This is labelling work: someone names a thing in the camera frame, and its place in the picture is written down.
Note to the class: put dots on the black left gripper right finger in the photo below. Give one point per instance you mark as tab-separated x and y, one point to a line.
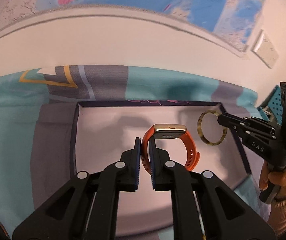
203	206

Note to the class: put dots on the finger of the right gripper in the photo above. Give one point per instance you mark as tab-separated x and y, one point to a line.
247	125

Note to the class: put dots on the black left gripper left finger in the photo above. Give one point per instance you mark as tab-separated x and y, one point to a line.
86	206

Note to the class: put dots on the tortoiseshell bangle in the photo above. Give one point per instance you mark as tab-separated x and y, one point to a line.
200	131

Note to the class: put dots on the person's right hand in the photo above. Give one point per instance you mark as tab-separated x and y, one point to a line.
276	178

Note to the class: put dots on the blue perforated plastic basket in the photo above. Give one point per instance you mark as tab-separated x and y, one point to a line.
271	109

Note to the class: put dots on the teal and grey bedspread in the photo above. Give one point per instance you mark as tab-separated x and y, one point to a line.
82	117

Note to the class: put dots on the white wall socket panel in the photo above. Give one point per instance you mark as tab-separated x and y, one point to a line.
265	50

